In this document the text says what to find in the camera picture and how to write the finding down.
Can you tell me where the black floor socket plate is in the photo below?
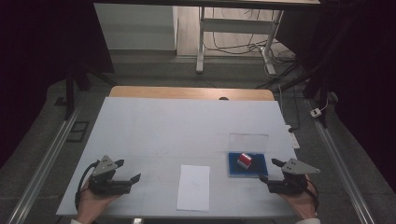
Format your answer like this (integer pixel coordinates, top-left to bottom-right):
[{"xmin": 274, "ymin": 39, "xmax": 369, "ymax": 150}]
[{"xmin": 66, "ymin": 120, "xmax": 91, "ymax": 144}]

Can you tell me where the white paper sheet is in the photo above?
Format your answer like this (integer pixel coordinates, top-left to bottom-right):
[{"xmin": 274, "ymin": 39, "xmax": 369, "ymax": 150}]
[{"xmin": 176, "ymin": 164, "xmax": 211, "ymax": 213}]

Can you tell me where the white cabinet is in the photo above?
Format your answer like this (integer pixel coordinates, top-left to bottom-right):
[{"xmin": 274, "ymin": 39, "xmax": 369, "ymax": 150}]
[{"xmin": 93, "ymin": 3, "xmax": 178, "ymax": 51}]

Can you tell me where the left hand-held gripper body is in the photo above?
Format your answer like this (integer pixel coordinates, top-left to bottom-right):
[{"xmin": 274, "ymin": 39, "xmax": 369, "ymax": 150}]
[{"xmin": 88, "ymin": 154, "xmax": 134, "ymax": 196}]

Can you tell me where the red and white stamp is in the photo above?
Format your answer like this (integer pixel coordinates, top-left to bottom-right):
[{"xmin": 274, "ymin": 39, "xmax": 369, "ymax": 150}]
[{"xmin": 236, "ymin": 152, "xmax": 253, "ymax": 170}]

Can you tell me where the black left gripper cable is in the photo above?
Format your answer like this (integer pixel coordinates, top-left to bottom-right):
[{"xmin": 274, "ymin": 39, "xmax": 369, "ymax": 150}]
[{"xmin": 74, "ymin": 160, "xmax": 101, "ymax": 213}]

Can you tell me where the person's right hand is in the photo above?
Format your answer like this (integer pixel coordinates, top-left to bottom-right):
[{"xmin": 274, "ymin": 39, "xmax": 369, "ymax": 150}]
[{"xmin": 278, "ymin": 178, "xmax": 318, "ymax": 220}]

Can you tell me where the white-framed desk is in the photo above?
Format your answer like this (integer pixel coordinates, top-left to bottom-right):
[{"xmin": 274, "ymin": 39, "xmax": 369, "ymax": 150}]
[{"xmin": 92, "ymin": 0, "xmax": 321, "ymax": 76}]

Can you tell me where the black stand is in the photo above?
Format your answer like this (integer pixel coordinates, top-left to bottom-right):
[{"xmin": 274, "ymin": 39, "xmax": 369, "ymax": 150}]
[
  {"xmin": 255, "ymin": 46, "xmax": 332, "ymax": 129},
  {"xmin": 64, "ymin": 62, "xmax": 116, "ymax": 120}
]

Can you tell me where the tangle of black floor cables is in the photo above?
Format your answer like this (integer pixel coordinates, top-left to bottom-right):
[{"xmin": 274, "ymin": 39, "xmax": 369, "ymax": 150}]
[{"xmin": 204, "ymin": 7, "xmax": 297, "ymax": 64}]

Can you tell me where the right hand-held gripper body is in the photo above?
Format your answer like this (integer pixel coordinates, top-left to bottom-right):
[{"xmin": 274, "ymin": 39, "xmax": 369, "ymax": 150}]
[{"xmin": 266, "ymin": 158, "xmax": 321, "ymax": 196}]

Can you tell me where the blue ink pad box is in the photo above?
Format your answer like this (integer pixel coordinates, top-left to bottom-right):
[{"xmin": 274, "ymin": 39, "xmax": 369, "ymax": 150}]
[{"xmin": 227, "ymin": 133, "xmax": 270, "ymax": 179}]

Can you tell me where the dark curtain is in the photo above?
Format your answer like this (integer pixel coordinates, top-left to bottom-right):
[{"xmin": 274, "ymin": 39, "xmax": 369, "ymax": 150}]
[
  {"xmin": 276, "ymin": 0, "xmax": 396, "ymax": 194},
  {"xmin": 0, "ymin": 0, "xmax": 115, "ymax": 169}
]

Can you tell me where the person's left hand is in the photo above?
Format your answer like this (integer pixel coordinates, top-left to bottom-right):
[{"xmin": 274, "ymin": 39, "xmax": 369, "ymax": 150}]
[{"xmin": 76, "ymin": 183, "xmax": 120, "ymax": 222}]

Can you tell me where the white table cover board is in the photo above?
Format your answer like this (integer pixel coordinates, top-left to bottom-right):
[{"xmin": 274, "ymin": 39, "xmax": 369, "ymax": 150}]
[{"xmin": 55, "ymin": 96, "xmax": 316, "ymax": 218}]

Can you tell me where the metal floor rail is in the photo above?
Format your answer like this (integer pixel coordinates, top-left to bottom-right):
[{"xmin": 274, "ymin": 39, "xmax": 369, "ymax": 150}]
[
  {"xmin": 7, "ymin": 102, "xmax": 83, "ymax": 224},
  {"xmin": 306, "ymin": 99, "xmax": 376, "ymax": 224}
]

